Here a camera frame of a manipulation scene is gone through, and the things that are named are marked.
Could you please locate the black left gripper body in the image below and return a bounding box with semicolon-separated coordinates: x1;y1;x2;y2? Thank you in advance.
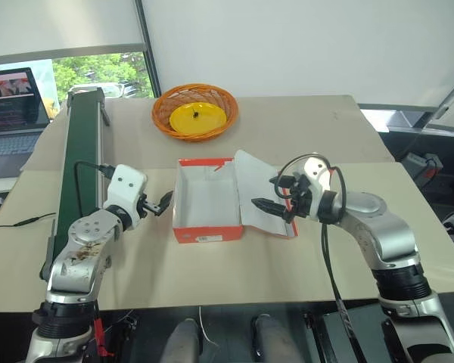
135;193;151;219

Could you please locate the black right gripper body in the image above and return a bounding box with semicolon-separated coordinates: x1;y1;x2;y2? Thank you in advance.
282;173;313;225

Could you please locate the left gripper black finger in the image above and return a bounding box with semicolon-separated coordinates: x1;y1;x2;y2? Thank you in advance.
142;201;164;218
155;191;174;213

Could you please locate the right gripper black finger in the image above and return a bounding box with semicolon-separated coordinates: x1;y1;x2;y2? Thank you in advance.
250;197;288;212
254;204;288;218

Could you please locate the orange shoe box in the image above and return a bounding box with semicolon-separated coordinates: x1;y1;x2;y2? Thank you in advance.
172;149;300;245

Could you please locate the green conveyor belt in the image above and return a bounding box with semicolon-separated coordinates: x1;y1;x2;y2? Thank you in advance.
39;85;111;281

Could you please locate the orange wicker basket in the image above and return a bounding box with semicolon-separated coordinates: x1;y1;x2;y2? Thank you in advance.
151;83;239;144

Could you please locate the yellow round plate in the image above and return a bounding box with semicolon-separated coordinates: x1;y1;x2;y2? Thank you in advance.
169;101;228;135

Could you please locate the dark rounded shape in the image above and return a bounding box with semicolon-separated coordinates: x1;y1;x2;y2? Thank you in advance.
162;317;204;363
249;313;307;363

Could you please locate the grey electronic device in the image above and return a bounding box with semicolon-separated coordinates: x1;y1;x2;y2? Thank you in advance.
406;150;444;179

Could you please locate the yellow toy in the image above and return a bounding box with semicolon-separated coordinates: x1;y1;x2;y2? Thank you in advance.
41;96;60;120

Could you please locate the grey laptop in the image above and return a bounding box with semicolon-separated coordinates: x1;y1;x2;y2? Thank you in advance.
0;67;53;181

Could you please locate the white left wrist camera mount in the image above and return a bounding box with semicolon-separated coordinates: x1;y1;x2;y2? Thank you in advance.
102;164;149;230

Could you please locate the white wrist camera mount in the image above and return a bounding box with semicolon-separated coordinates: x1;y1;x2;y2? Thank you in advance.
300;155;334;223
102;164;149;230

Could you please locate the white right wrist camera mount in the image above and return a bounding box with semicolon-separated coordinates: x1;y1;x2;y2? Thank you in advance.
300;155;334;223

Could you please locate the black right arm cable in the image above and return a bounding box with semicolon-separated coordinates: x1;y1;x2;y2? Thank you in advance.
269;152;366;363

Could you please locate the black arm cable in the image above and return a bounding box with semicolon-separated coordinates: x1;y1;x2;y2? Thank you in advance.
269;152;366;363
73;160;117;219

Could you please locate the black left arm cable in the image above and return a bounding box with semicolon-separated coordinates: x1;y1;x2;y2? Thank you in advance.
73;160;117;219

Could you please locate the thin black table cable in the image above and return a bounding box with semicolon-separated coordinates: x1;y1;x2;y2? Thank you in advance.
0;212;58;230

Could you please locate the thin white cable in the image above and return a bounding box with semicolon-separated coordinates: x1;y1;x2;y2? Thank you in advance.
197;305;221;347

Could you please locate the red cable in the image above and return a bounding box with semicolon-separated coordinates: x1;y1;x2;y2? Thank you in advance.
93;318;115;358

